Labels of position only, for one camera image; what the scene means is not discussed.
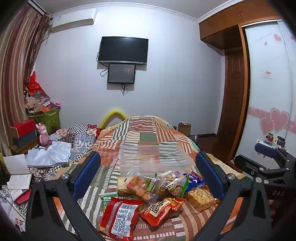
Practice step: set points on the clear packet orange fried snacks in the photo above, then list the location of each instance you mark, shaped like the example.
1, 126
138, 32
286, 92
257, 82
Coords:
136, 186

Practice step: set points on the grey box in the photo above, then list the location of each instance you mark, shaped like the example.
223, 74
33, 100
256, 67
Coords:
25, 140

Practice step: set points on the clear packet black-white label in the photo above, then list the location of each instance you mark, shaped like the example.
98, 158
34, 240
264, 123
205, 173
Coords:
172, 184

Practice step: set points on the large black wall television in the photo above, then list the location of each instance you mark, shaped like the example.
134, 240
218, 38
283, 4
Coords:
123, 49

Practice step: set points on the wooden door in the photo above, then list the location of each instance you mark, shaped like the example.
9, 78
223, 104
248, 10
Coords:
232, 99

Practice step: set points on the red snack packet white label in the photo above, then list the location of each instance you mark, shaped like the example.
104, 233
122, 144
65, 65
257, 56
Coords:
121, 215

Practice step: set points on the white notebook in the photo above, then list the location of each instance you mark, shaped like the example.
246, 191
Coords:
16, 165

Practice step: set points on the wooden overhead cabinet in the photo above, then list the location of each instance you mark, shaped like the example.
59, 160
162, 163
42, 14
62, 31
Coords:
222, 25

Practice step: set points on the yellow hoop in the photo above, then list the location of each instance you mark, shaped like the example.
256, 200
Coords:
113, 113

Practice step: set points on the pink rabbit toy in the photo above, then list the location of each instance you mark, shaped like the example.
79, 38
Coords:
43, 136

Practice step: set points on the striped brown curtain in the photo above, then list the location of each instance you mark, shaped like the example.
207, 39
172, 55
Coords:
18, 69

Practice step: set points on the white air conditioner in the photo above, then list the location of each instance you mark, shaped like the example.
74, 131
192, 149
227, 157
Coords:
74, 19

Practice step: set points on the green storage box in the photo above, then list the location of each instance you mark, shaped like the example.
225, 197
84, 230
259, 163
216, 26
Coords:
49, 119

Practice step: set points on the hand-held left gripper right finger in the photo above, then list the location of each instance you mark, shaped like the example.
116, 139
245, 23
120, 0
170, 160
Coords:
210, 173

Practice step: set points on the clear plastic zip bag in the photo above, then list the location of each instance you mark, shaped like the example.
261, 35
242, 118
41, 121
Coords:
148, 160

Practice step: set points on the blue biscuit packet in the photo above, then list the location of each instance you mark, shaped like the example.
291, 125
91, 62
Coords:
193, 180

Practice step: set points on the pale blue cloth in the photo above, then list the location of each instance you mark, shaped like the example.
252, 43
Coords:
49, 154

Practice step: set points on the clear packet golden crackers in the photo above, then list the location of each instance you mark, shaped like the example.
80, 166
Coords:
201, 199

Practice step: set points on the small black wall monitor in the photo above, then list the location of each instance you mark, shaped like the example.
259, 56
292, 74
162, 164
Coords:
121, 73

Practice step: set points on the white wardrobe door pink hearts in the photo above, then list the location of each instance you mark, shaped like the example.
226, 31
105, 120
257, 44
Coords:
270, 81

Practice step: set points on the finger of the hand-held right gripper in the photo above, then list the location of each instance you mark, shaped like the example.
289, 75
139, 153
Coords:
248, 165
264, 149

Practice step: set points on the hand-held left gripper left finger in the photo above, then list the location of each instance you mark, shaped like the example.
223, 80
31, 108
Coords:
86, 172

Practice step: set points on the cardboard box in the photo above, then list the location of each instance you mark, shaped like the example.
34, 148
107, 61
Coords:
184, 129

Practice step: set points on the red and yellow snack packet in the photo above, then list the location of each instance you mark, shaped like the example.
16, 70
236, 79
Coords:
161, 208

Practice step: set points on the checked patchwork quilt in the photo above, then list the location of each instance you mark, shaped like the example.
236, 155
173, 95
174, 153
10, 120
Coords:
81, 136

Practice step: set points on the red box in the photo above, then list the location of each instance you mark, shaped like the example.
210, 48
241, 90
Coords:
23, 128

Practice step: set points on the pile of paper clutter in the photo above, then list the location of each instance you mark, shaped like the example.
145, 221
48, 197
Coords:
38, 102

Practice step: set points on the green snack packet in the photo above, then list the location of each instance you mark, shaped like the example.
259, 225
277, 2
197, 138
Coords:
108, 199

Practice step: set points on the red plastic bag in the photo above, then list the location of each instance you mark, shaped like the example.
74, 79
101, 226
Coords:
33, 84

